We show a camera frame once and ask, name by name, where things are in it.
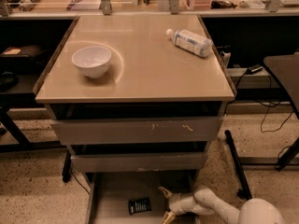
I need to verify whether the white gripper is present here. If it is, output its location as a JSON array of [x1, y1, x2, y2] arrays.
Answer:
[[159, 186, 198, 224]]

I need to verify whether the dark blue rxbar wrapper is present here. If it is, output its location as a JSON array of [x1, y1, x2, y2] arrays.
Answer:
[[128, 197, 151, 216]]

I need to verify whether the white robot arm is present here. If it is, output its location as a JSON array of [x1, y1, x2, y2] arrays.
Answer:
[[159, 186, 286, 224]]

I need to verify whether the middle drawer front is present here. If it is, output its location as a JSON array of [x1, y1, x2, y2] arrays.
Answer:
[[71, 152, 207, 173]]

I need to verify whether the open bottom drawer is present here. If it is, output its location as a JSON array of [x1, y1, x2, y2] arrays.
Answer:
[[85, 171, 195, 224]]

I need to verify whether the top drawer front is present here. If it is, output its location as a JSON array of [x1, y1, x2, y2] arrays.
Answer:
[[51, 117, 222, 146]]

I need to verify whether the grey drawer cabinet with counter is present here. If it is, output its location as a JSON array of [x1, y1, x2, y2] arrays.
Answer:
[[32, 14, 237, 224]]

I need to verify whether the black table leg base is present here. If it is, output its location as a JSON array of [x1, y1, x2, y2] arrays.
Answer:
[[224, 130, 252, 201]]

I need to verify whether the black cabinet caster leg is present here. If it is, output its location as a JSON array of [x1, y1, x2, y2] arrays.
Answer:
[[62, 151, 71, 183]]

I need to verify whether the black power adapter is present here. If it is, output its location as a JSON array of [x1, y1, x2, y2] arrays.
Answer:
[[246, 64, 263, 75]]

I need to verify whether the white ceramic bowl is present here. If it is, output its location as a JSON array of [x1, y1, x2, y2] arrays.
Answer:
[[71, 46, 112, 78]]

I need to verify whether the clear plastic water bottle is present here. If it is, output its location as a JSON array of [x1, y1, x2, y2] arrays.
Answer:
[[166, 29, 213, 58]]

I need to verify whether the black floor cable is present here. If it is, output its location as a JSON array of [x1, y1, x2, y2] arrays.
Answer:
[[255, 99, 294, 134]]

